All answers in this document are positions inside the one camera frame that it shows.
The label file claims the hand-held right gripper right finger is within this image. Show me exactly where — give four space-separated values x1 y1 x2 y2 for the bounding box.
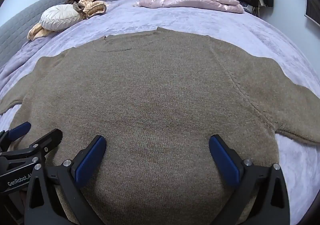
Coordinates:
209 134 291 225

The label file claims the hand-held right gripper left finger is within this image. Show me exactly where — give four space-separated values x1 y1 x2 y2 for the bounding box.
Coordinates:
24 135 107 225

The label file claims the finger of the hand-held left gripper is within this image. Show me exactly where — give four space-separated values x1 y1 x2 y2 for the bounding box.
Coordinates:
0 129 63 177
0 122 32 152

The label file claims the brown knit sweater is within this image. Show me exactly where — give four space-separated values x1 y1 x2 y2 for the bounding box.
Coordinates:
0 27 320 225

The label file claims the grey quilted headboard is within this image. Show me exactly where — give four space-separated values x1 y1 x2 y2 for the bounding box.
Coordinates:
0 0 83 68

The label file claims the white round pleated pillow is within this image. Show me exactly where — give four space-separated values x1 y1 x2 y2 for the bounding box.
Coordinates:
40 5 84 32

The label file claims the beige fleece garment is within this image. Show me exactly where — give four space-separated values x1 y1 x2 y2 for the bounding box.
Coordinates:
27 0 107 41

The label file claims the purple plush blanket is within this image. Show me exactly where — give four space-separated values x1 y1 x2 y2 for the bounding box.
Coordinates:
0 0 320 225

